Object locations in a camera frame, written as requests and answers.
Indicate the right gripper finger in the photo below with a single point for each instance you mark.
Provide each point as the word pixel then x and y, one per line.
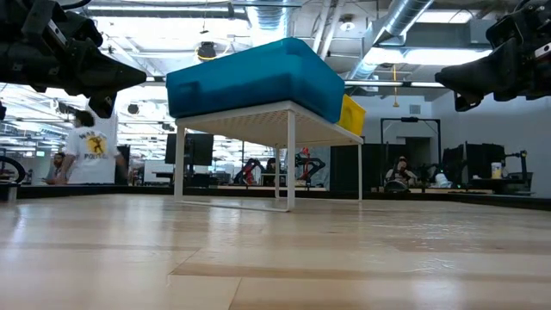
pixel 464 102
pixel 486 73

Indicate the yellow plastic basket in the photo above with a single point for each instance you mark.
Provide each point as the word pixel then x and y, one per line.
pixel 353 116

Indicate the white perforated shelf riser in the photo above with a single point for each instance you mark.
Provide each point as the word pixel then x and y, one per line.
pixel 267 125

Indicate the black tall cabinet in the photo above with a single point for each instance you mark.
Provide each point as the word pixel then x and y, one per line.
pixel 125 155

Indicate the blue plastic bin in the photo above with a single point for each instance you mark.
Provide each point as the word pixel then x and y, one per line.
pixel 258 82

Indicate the white cup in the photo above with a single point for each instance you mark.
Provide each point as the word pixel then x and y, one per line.
pixel 497 170

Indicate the black background robot arm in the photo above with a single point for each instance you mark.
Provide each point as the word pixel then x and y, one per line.
pixel 523 163

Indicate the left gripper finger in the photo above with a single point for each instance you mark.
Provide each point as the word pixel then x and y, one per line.
pixel 103 75
pixel 103 105

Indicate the silver ventilation duct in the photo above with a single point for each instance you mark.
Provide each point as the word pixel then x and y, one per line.
pixel 269 17
pixel 404 17

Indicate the person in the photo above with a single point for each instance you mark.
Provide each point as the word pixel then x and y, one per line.
pixel 57 168
pixel 92 150
pixel 401 172
pixel 271 165

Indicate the long ceiling light strip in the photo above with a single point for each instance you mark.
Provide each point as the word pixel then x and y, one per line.
pixel 387 83

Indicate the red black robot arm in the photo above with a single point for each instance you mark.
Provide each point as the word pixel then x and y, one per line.
pixel 247 170
pixel 310 165

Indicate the black rig frame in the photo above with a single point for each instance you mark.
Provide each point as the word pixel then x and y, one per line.
pixel 409 119

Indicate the black monitor screen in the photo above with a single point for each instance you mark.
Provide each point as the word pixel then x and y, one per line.
pixel 189 148

